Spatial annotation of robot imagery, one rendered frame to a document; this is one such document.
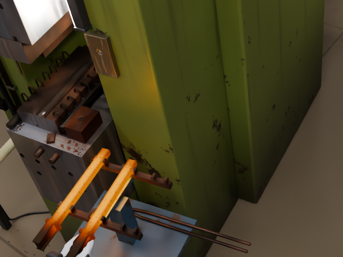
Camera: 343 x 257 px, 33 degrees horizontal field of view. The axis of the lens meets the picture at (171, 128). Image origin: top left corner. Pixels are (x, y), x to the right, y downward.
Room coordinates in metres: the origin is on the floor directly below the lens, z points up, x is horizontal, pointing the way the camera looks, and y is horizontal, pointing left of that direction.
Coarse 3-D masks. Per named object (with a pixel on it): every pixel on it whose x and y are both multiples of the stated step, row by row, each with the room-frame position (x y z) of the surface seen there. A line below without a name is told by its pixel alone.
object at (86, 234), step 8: (128, 160) 1.33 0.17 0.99; (128, 168) 1.29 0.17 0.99; (120, 176) 1.26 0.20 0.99; (128, 176) 1.27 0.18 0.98; (112, 184) 1.24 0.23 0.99; (120, 184) 1.23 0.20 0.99; (112, 192) 1.20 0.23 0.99; (104, 200) 1.18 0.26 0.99; (112, 200) 1.18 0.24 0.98; (104, 208) 1.15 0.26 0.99; (96, 216) 1.12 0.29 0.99; (88, 224) 1.10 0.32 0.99; (96, 224) 1.09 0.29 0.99; (80, 232) 1.07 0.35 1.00; (88, 232) 1.07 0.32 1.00; (80, 240) 1.04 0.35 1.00; (88, 240) 1.05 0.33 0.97; (72, 248) 1.02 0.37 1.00; (80, 248) 1.02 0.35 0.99; (72, 256) 0.99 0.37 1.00
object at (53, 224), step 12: (96, 156) 1.38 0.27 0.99; (108, 156) 1.38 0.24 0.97; (96, 168) 1.33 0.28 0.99; (84, 180) 1.28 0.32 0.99; (72, 192) 1.24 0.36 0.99; (72, 204) 1.20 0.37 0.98; (60, 216) 1.15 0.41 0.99; (48, 228) 1.11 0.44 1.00; (60, 228) 1.12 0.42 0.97; (36, 240) 1.07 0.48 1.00; (48, 240) 1.09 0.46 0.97
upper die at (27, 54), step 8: (64, 16) 1.77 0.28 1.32; (56, 24) 1.73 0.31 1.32; (64, 24) 1.76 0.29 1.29; (48, 32) 1.70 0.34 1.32; (56, 32) 1.72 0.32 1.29; (0, 40) 1.67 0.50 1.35; (8, 40) 1.64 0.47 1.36; (16, 40) 1.62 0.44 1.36; (40, 40) 1.66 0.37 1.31; (48, 40) 1.69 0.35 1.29; (0, 48) 1.68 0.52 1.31; (8, 48) 1.65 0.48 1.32; (16, 48) 1.62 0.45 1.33; (24, 48) 1.61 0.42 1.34; (32, 48) 1.63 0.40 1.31; (40, 48) 1.65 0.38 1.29; (8, 56) 1.66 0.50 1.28; (16, 56) 1.63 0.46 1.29; (24, 56) 1.61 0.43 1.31; (32, 56) 1.62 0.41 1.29
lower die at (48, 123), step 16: (80, 48) 2.03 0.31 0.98; (64, 64) 1.95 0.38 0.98; (80, 64) 1.90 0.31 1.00; (48, 80) 1.87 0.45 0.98; (64, 80) 1.82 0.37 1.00; (80, 80) 1.81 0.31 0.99; (96, 80) 1.81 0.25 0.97; (32, 96) 1.79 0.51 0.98; (48, 96) 1.75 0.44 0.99; (64, 96) 1.73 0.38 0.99; (80, 96) 1.73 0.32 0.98; (32, 112) 1.68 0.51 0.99; (48, 112) 1.65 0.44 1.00; (64, 112) 1.65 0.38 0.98; (48, 128) 1.64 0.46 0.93
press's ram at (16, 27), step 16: (0, 0) 1.61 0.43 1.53; (16, 0) 1.58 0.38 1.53; (32, 0) 1.62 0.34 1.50; (48, 0) 1.67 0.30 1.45; (64, 0) 1.72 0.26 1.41; (0, 16) 1.63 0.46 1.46; (16, 16) 1.58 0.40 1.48; (32, 16) 1.61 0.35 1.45; (48, 16) 1.65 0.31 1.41; (0, 32) 1.65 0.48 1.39; (16, 32) 1.60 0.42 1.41; (32, 32) 1.59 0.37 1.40
